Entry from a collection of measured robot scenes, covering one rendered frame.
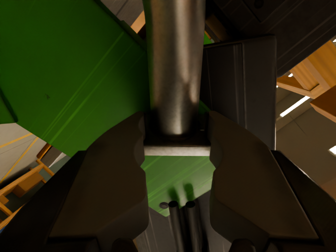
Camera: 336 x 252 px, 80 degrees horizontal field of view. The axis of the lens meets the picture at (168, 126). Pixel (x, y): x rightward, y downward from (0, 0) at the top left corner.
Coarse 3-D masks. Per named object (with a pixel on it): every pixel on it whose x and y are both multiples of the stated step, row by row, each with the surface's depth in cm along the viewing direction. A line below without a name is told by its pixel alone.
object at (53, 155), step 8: (144, 24) 24; (144, 32) 24; (144, 40) 24; (48, 144) 33; (40, 152) 34; (48, 152) 33; (56, 152) 33; (40, 160) 34; (48, 160) 34; (56, 160) 35
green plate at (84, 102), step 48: (0, 0) 12; (48, 0) 12; (96, 0) 12; (0, 48) 13; (48, 48) 13; (96, 48) 13; (144, 48) 13; (48, 96) 15; (96, 96) 15; (144, 96) 15; (192, 192) 20
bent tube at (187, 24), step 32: (160, 0) 9; (192, 0) 9; (160, 32) 9; (192, 32) 9; (160, 64) 10; (192, 64) 10; (160, 96) 11; (192, 96) 11; (160, 128) 12; (192, 128) 12
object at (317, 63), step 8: (320, 48) 75; (328, 48) 75; (312, 56) 76; (320, 56) 76; (328, 56) 75; (304, 64) 85; (312, 64) 77; (320, 64) 77; (328, 64) 76; (312, 72) 84; (320, 72) 78; (328, 72) 77; (320, 80) 82; (328, 80) 78; (328, 88) 81
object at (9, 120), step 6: (0, 90) 14; (0, 96) 14; (0, 102) 15; (6, 102) 15; (0, 108) 15; (6, 108) 15; (0, 114) 15; (6, 114) 15; (12, 114) 15; (0, 120) 16; (6, 120) 16; (12, 120) 16
